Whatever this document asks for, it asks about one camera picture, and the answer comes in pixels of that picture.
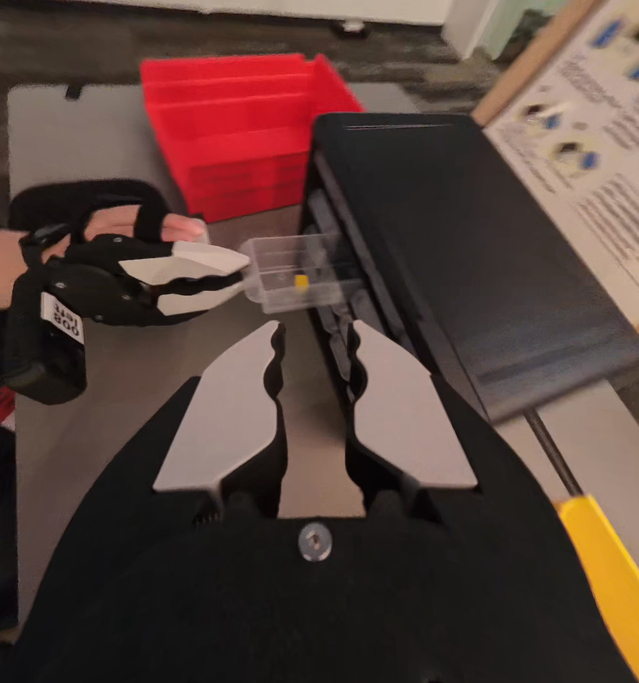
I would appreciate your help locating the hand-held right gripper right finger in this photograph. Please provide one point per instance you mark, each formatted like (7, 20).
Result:
(410, 427)

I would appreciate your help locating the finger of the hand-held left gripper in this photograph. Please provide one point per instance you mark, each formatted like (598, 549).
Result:
(197, 297)
(191, 261)

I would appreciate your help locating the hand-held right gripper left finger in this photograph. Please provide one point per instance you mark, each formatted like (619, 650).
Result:
(223, 427)

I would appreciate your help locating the clear plastic drawer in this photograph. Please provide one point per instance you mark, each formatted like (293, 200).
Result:
(277, 261)

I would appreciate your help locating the yellow cube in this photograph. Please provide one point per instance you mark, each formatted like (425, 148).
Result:
(300, 281)

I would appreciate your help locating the red plastic bin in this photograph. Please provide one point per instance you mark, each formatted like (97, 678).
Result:
(234, 117)

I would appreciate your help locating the black drawer cabinet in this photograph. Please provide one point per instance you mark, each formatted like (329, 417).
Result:
(458, 235)

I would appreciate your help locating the yellow plastic bin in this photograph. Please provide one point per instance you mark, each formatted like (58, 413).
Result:
(618, 587)

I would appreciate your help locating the person's left forearm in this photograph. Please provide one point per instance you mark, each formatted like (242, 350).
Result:
(5, 267)

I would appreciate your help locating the person's left hand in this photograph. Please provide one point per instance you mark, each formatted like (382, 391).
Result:
(117, 222)

